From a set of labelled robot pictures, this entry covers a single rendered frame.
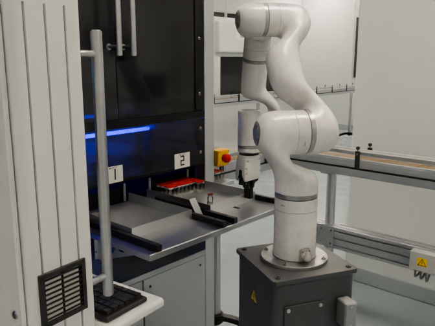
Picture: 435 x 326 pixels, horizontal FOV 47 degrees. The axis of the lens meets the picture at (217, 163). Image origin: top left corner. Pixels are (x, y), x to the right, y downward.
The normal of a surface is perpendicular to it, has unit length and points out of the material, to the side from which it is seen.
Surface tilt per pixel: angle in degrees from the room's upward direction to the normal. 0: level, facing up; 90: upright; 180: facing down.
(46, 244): 90
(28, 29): 90
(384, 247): 90
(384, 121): 90
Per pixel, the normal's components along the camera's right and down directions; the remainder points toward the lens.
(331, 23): -0.66, 0.15
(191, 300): 0.75, 0.14
